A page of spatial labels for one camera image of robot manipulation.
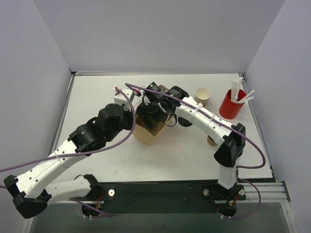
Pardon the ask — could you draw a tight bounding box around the red cylindrical straw holder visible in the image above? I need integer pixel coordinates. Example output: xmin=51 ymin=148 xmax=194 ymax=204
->
xmin=219 ymin=89 xmax=245 ymax=119

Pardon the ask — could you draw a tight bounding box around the brown paper coffee cup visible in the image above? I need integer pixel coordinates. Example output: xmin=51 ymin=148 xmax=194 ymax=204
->
xmin=207 ymin=135 xmax=218 ymax=146

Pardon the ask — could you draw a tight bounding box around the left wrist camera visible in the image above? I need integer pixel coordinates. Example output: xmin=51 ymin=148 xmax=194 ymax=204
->
xmin=114 ymin=87 xmax=135 ymax=108

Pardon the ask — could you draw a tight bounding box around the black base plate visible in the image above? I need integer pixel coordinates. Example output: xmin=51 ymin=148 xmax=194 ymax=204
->
xmin=77 ymin=180 xmax=246 ymax=215

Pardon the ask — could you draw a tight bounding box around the brown paper bag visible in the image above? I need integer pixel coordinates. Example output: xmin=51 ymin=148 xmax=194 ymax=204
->
xmin=133 ymin=101 xmax=167 ymax=146

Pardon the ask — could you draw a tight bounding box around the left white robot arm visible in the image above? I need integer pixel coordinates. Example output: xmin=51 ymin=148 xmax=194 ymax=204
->
xmin=4 ymin=103 xmax=133 ymax=219

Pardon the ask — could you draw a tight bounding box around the stack of paper cups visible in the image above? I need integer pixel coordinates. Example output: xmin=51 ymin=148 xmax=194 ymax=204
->
xmin=194 ymin=87 xmax=211 ymax=107

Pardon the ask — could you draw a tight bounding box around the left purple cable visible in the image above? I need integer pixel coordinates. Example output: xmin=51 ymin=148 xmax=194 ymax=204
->
xmin=0 ymin=88 xmax=137 ymax=190

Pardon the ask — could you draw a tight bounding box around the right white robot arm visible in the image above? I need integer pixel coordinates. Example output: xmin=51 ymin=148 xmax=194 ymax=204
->
xmin=136 ymin=82 xmax=245 ymax=190

